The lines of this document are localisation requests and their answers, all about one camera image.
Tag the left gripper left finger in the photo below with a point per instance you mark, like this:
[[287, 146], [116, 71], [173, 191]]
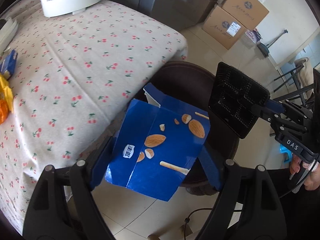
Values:
[[62, 206]]

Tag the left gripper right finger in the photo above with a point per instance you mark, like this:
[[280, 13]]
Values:
[[247, 206]]

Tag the blue almond snack box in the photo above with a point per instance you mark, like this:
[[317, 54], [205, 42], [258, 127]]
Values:
[[157, 144]]

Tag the yellow snack wrapper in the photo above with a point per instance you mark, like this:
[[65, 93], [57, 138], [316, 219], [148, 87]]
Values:
[[6, 93]]

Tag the orange peel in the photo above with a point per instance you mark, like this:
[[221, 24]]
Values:
[[4, 111]]

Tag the dark brown trash bin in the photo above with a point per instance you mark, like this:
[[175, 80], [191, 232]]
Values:
[[193, 84]]

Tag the person's right hand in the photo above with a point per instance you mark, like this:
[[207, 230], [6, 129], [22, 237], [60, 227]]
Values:
[[312, 181]]

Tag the phone on right gripper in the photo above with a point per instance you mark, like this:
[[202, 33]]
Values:
[[235, 99]]

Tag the lower cardboard box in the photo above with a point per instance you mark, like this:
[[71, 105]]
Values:
[[223, 27]]

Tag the cardboard box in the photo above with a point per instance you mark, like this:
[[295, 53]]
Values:
[[223, 27], [249, 12]]

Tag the cherry print tablecloth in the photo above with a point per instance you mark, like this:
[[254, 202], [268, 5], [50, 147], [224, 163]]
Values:
[[74, 74]]

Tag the upper cardboard box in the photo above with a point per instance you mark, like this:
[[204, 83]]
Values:
[[249, 12]]

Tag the small blue milk carton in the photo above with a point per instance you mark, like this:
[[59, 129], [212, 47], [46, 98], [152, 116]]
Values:
[[9, 64]]

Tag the grey refrigerator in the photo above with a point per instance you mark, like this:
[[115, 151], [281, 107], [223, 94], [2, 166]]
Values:
[[177, 14]]

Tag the stacked white plates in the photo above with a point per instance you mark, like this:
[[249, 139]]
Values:
[[8, 30]]

